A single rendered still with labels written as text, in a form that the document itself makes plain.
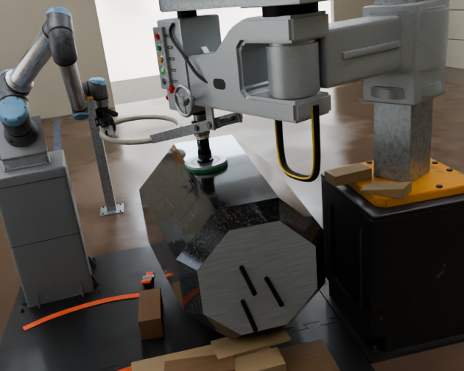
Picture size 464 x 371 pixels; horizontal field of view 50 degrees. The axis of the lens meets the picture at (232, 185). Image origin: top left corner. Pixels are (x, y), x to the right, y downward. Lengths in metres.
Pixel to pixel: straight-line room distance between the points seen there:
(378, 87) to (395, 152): 0.31
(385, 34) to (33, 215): 2.11
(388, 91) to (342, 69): 0.37
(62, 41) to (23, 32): 6.47
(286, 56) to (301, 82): 0.11
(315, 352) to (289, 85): 1.25
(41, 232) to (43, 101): 6.10
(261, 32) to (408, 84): 0.71
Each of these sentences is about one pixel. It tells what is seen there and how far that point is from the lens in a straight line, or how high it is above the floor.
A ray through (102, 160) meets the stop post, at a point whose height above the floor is 0.48.
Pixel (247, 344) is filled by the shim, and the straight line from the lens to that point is 2.33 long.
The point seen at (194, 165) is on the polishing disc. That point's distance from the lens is 2.47.
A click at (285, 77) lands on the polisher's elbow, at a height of 1.37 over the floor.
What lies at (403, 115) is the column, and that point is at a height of 1.09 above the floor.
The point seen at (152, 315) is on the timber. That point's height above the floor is 0.13.
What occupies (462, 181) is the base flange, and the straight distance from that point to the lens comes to 2.46.
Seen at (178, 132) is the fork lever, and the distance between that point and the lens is 2.54.
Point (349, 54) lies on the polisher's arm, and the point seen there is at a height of 1.41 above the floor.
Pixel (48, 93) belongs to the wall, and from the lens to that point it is 9.07.
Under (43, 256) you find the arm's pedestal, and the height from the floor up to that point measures 0.33.
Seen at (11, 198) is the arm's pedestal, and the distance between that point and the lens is 3.06.
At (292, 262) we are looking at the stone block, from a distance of 2.10.
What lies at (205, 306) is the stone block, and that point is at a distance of 2.10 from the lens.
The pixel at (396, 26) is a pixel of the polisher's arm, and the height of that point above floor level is 1.48.
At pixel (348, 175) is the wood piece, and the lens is 2.39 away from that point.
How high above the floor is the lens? 1.67
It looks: 21 degrees down
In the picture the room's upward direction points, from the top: 6 degrees counter-clockwise
